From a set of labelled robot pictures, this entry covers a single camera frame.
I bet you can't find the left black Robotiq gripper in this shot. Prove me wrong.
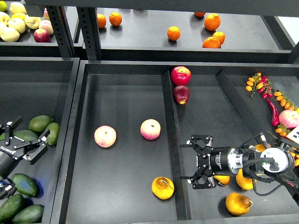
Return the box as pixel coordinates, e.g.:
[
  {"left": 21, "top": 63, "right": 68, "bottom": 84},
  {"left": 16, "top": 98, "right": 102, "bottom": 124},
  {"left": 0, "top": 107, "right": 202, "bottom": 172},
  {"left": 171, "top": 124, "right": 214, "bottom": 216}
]
[{"left": 0, "top": 116, "right": 50, "bottom": 165}]

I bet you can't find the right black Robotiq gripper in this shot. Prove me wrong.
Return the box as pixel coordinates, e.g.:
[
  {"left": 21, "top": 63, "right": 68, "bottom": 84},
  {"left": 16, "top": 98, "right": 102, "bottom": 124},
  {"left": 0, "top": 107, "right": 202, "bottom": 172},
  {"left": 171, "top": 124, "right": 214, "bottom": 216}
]
[{"left": 179, "top": 134, "right": 216, "bottom": 189}]

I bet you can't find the yellow pear with brown spot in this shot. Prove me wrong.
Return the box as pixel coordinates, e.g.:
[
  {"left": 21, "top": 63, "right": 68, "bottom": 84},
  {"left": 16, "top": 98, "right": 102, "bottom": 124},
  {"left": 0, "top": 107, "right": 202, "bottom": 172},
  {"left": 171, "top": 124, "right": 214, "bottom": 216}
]
[{"left": 151, "top": 176, "right": 174, "bottom": 200}]

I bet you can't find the dark green avocado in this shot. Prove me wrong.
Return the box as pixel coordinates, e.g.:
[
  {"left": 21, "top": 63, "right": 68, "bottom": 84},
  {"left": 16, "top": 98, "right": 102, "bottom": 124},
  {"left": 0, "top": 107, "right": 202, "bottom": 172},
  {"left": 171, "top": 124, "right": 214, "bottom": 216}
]
[
  {"left": 11, "top": 173, "right": 39, "bottom": 196},
  {"left": 14, "top": 130, "right": 39, "bottom": 142}
]

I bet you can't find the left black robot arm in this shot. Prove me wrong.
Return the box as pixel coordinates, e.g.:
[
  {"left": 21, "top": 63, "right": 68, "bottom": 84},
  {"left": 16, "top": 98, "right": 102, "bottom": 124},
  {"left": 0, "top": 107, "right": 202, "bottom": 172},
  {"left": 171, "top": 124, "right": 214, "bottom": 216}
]
[{"left": 0, "top": 116, "right": 50, "bottom": 200}]

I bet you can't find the dark green avocado lying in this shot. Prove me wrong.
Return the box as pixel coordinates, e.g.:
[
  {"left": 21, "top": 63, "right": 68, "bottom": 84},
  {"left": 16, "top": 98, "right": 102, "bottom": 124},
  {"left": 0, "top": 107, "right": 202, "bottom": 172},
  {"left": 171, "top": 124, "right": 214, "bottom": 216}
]
[{"left": 14, "top": 130, "right": 39, "bottom": 142}]

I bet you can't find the green avocado top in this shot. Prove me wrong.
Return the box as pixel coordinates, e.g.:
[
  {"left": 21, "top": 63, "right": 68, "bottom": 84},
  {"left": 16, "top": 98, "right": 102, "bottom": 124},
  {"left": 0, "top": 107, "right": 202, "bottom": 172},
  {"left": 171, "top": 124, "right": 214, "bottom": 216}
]
[{"left": 28, "top": 115, "right": 53, "bottom": 133}]

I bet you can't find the light green avocado far left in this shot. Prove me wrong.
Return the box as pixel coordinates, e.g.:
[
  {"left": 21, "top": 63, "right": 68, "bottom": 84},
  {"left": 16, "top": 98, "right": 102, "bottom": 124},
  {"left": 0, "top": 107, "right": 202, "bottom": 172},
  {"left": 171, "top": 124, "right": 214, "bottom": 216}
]
[{"left": 0, "top": 133, "right": 5, "bottom": 140}]

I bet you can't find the yellow pear left of pile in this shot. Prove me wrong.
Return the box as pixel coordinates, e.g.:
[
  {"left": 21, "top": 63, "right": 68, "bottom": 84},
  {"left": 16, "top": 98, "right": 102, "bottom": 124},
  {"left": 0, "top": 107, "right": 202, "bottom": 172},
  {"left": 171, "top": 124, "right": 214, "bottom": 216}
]
[{"left": 214, "top": 175, "right": 230, "bottom": 186}]

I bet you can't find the yellow pear middle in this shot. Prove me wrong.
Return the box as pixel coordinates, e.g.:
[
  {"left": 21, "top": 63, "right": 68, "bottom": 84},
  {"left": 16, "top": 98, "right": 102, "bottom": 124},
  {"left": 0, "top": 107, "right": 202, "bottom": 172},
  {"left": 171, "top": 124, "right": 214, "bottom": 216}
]
[{"left": 235, "top": 169, "right": 253, "bottom": 190}]

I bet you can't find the yellow pear bottom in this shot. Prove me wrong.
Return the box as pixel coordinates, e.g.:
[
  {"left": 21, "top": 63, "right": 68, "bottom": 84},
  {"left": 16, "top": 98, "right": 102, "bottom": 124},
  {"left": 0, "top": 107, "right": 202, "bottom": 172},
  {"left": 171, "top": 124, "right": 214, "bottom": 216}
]
[{"left": 225, "top": 192, "right": 253, "bottom": 216}]

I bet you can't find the yellow pear right upper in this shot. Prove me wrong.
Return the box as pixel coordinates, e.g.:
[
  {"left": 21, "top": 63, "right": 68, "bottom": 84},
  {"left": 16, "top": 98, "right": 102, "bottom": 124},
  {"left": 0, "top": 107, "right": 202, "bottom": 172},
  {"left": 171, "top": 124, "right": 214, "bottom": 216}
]
[{"left": 254, "top": 144, "right": 266, "bottom": 152}]

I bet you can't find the green avocado bottom left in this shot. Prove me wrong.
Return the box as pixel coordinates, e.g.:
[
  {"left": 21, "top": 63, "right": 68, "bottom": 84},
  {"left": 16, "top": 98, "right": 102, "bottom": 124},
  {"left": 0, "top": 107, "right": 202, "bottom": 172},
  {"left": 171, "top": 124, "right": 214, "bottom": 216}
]
[{"left": 0, "top": 194, "right": 25, "bottom": 224}]

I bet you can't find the green avocado bottom right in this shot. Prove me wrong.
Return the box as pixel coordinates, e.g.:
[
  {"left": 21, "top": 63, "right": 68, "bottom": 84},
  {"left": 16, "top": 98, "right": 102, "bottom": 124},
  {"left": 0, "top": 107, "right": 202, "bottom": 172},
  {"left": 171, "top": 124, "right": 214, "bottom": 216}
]
[{"left": 12, "top": 204, "right": 44, "bottom": 224}]

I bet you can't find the black tray divider centre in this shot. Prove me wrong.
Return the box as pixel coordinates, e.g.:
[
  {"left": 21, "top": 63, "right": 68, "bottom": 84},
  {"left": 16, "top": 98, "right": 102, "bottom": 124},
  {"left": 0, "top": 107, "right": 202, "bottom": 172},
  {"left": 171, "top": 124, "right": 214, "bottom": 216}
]
[{"left": 161, "top": 70, "right": 191, "bottom": 221}]

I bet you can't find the black tray divider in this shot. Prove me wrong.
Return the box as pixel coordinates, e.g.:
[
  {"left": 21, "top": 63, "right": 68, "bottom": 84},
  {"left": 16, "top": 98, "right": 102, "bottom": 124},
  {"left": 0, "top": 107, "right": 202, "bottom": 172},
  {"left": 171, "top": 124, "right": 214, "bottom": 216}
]
[
  {"left": 216, "top": 71, "right": 279, "bottom": 146},
  {"left": 161, "top": 70, "right": 191, "bottom": 221}
]

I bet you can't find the black left tray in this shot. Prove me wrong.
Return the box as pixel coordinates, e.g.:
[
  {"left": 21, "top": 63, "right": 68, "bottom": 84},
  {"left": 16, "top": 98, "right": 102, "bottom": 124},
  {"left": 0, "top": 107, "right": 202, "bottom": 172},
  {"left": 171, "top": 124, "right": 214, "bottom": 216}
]
[{"left": 0, "top": 57, "right": 79, "bottom": 224}]

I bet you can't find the black tray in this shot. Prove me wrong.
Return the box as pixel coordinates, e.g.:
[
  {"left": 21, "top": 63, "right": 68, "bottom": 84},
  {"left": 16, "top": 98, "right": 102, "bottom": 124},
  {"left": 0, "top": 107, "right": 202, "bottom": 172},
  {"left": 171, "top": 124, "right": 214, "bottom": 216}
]
[
  {"left": 50, "top": 61, "right": 299, "bottom": 224},
  {"left": 0, "top": 57, "right": 79, "bottom": 224}
]

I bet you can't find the pink apple centre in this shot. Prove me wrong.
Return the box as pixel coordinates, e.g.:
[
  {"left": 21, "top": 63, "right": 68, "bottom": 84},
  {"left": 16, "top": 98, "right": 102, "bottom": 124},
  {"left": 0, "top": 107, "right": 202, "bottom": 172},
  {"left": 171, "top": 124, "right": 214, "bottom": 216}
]
[{"left": 140, "top": 119, "right": 161, "bottom": 140}]

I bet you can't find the pink apple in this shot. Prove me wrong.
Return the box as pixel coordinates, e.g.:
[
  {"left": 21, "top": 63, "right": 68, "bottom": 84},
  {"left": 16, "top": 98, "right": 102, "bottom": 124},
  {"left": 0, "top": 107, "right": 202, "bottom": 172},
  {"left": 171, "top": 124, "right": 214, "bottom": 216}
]
[
  {"left": 94, "top": 126, "right": 117, "bottom": 148},
  {"left": 140, "top": 119, "right": 161, "bottom": 140},
  {"left": 278, "top": 110, "right": 299, "bottom": 129}
]

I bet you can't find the black tray divider right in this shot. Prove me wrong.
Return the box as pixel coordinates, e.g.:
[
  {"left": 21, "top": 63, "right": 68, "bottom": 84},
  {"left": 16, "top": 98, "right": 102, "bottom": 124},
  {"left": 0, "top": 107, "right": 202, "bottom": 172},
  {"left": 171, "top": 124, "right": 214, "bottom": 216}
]
[{"left": 216, "top": 71, "right": 279, "bottom": 146}]

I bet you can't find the dark red apple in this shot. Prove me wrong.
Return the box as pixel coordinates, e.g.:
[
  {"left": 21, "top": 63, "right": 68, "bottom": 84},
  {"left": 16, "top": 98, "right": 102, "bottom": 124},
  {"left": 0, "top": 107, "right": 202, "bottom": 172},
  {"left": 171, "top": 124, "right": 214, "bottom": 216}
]
[{"left": 172, "top": 85, "right": 190, "bottom": 105}]

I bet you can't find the pink apple left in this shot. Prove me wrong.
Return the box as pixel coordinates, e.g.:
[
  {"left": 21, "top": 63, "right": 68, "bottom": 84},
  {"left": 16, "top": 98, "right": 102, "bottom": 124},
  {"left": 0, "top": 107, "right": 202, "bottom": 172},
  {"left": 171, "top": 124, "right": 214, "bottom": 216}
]
[{"left": 94, "top": 126, "right": 117, "bottom": 148}]

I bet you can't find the black centre tray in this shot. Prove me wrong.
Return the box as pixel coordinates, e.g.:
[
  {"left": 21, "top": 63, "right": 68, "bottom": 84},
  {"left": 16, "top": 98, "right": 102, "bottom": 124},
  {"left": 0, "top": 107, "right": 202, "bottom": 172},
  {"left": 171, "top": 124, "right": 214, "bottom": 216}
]
[{"left": 50, "top": 61, "right": 299, "bottom": 224}]

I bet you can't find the red chili pepper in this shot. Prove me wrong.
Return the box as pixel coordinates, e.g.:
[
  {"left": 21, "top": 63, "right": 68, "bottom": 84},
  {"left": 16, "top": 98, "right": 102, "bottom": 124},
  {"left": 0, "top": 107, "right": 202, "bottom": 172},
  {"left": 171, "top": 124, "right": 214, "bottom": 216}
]
[{"left": 266, "top": 99, "right": 280, "bottom": 126}]

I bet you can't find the bright red apple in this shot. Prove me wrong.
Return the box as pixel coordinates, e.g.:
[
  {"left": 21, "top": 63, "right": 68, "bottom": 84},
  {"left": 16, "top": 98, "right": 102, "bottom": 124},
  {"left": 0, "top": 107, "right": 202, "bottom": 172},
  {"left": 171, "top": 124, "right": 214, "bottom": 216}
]
[{"left": 171, "top": 66, "right": 192, "bottom": 86}]

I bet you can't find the white label card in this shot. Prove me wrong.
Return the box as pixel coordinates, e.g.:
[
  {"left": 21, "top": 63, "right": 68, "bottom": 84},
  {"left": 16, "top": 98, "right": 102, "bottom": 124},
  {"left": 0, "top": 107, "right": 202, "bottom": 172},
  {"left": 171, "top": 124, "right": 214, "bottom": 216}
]
[{"left": 286, "top": 126, "right": 299, "bottom": 144}]

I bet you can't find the pink apple far right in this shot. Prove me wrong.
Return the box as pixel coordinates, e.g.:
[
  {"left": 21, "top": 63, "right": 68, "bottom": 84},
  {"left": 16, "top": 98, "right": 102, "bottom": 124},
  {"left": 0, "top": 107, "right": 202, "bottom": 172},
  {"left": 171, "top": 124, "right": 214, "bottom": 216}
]
[{"left": 278, "top": 110, "right": 299, "bottom": 129}]

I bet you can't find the upper cherry tomato bunch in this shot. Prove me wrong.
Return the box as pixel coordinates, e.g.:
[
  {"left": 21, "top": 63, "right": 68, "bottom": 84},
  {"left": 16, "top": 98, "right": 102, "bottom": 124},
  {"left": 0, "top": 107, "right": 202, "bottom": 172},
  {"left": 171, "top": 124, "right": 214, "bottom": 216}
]
[{"left": 246, "top": 72, "right": 273, "bottom": 99}]

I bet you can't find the red apple on shelf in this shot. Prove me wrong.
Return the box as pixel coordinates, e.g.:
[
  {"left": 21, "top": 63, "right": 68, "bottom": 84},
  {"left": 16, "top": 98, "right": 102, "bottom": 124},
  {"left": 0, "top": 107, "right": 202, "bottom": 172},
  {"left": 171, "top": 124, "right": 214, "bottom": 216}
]
[{"left": 33, "top": 29, "right": 50, "bottom": 42}]

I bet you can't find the pale yellow apple front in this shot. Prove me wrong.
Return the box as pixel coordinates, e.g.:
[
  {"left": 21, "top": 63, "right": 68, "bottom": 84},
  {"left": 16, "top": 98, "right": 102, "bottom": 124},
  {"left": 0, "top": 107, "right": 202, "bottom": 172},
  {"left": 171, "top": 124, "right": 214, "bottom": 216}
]
[{"left": 0, "top": 27, "right": 20, "bottom": 42}]

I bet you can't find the pale yellow apple middle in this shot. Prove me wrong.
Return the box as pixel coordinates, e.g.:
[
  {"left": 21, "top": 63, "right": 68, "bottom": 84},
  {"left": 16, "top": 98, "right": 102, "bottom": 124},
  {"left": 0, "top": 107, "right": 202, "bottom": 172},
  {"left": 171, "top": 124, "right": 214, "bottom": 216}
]
[{"left": 8, "top": 18, "right": 26, "bottom": 34}]

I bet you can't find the pale peach on shelf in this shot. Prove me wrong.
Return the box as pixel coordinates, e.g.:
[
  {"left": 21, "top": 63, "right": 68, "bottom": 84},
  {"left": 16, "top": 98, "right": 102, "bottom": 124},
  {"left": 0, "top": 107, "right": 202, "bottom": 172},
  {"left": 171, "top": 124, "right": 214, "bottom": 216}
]
[{"left": 39, "top": 20, "right": 54, "bottom": 35}]

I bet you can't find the pale yellow apple with stem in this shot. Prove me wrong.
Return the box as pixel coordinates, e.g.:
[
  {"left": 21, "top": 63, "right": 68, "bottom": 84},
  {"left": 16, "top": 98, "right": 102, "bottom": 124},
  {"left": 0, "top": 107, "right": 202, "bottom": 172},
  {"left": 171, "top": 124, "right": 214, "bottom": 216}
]
[{"left": 24, "top": 15, "right": 41, "bottom": 29}]

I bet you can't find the orange behind front right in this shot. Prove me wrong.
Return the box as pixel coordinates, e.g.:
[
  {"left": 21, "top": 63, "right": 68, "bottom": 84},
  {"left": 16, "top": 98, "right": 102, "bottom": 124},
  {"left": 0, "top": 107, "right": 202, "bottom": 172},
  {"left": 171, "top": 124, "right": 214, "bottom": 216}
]
[{"left": 213, "top": 31, "right": 226, "bottom": 45}]

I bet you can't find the orange cherry tomato string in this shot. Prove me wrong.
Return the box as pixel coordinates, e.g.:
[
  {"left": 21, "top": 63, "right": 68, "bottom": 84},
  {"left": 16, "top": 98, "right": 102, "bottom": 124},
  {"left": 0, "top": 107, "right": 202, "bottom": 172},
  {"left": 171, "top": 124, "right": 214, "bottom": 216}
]
[{"left": 273, "top": 90, "right": 299, "bottom": 112}]

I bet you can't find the black upright post left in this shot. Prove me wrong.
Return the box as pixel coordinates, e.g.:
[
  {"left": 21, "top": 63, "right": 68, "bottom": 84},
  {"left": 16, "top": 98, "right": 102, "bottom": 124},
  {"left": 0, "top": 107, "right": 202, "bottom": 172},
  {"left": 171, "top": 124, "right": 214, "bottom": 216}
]
[{"left": 46, "top": 6, "right": 75, "bottom": 57}]

